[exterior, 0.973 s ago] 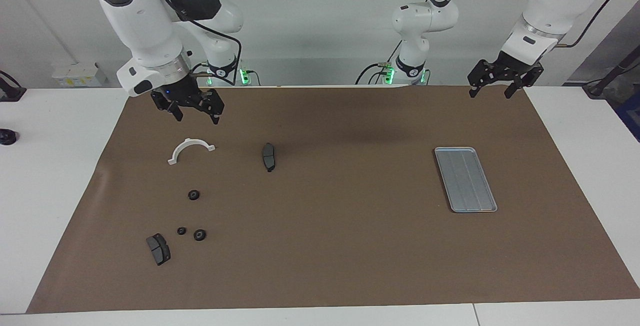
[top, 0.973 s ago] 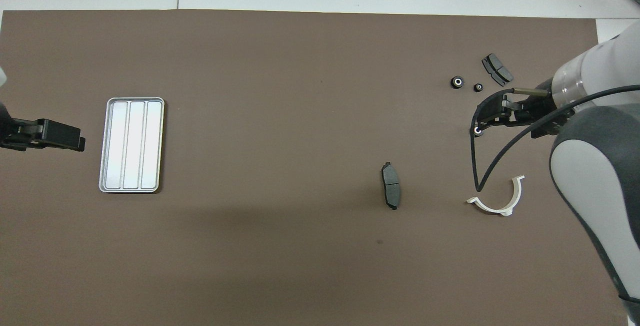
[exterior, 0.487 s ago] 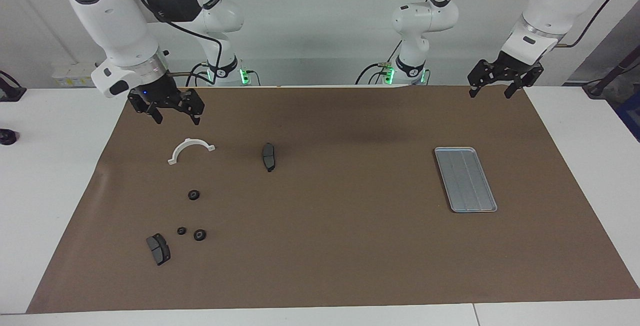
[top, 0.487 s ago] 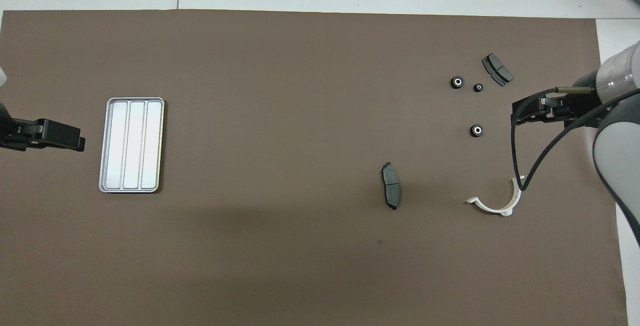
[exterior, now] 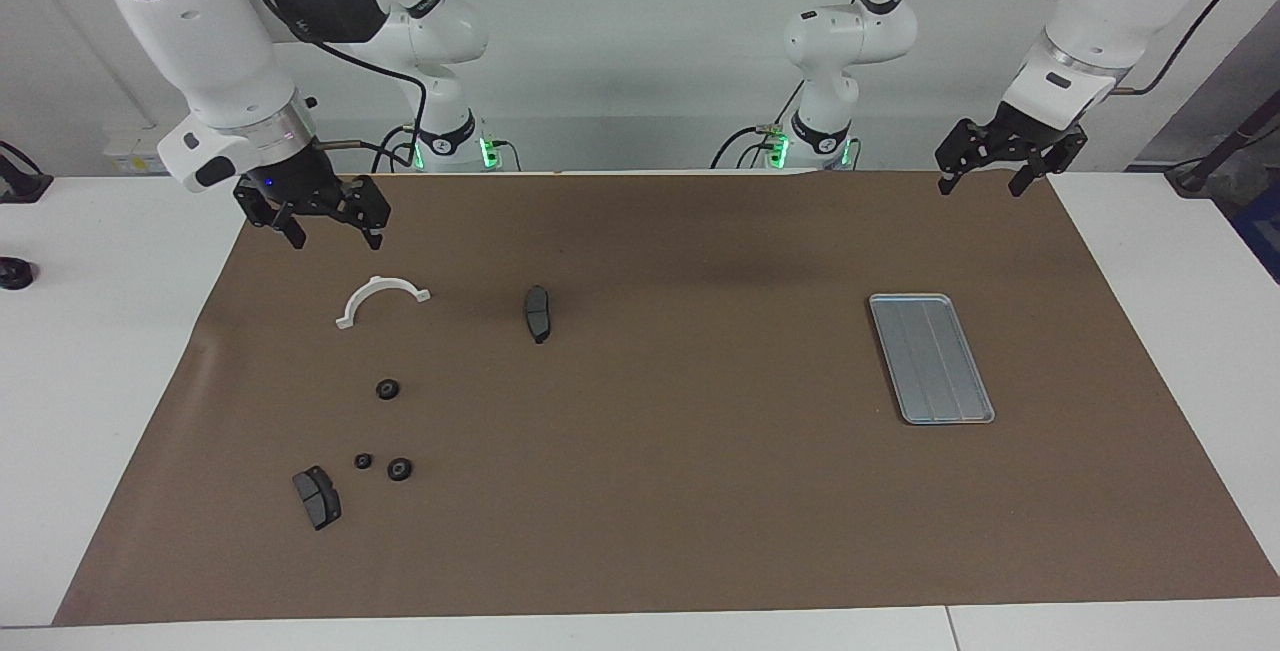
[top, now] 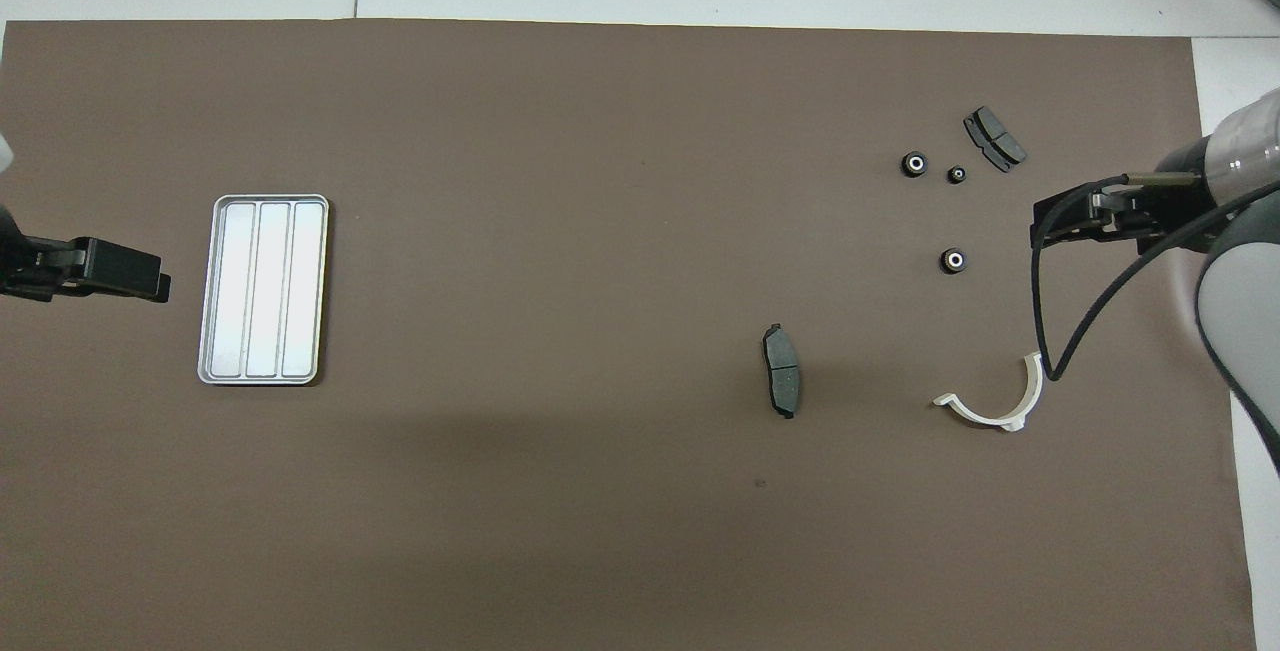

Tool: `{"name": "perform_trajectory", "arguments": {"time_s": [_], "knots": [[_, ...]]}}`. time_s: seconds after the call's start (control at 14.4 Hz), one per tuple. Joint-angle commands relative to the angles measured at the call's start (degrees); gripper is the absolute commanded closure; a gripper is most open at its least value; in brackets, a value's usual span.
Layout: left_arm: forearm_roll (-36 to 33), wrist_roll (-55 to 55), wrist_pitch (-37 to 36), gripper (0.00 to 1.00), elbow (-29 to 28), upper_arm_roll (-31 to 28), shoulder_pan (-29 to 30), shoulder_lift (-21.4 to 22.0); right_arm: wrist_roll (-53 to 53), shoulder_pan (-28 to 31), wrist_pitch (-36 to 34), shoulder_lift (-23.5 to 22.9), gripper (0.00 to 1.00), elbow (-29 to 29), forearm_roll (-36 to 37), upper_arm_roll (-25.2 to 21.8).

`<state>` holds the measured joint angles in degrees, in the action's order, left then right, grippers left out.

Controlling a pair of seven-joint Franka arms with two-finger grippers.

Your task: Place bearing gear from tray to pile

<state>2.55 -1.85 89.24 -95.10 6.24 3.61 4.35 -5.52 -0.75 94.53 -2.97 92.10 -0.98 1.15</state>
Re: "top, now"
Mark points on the silver metal tray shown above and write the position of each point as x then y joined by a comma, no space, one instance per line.
265,291

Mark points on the small black bearing gear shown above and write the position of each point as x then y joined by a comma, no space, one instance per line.
957,174

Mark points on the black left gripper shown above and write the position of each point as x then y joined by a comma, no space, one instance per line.
25,266

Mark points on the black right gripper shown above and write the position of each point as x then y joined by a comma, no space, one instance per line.
1175,216

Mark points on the grooved grey brake pad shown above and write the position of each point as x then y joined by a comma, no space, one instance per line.
995,138

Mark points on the white semicircular plastic bracket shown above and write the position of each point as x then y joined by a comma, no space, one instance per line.
1034,383

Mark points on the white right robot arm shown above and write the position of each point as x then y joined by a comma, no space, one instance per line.
1240,311

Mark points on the brown table mat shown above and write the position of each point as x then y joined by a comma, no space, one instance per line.
600,231

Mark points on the large black bearing gear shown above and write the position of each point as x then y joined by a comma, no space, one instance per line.
914,164
954,260

